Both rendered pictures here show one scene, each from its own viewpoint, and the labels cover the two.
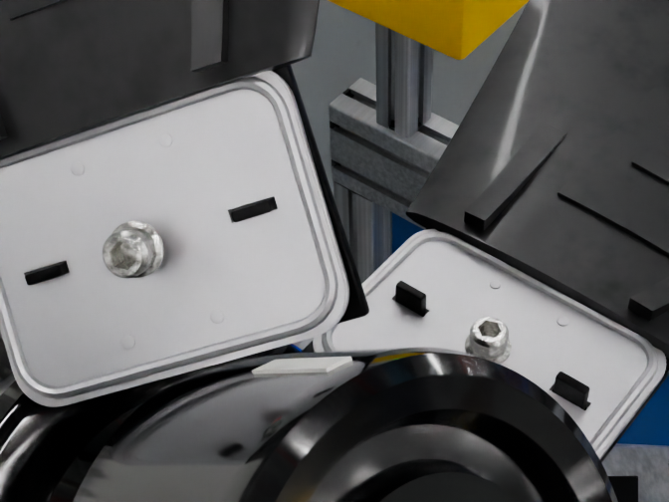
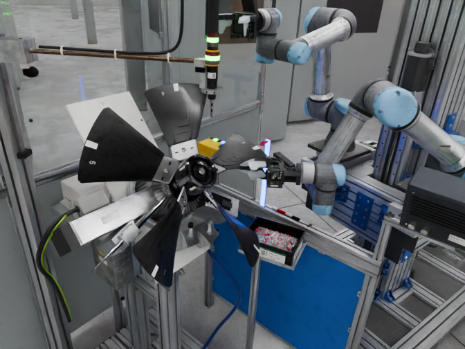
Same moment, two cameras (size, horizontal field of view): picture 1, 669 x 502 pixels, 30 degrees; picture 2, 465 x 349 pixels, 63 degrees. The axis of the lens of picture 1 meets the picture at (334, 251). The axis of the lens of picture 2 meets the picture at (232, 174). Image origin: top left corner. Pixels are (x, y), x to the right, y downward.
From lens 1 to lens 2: 1.01 m
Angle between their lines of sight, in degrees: 20
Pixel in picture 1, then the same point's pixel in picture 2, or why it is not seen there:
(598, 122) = (224, 155)
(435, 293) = not seen: hidden behind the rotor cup
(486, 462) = (206, 164)
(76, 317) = (178, 155)
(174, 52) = (187, 137)
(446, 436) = (203, 161)
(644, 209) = (226, 160)
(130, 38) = (185, 136)
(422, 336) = not seen: hidden behind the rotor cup
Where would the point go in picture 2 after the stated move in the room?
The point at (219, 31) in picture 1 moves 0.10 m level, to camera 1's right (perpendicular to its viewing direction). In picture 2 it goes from (191, 135) to (221, 136)
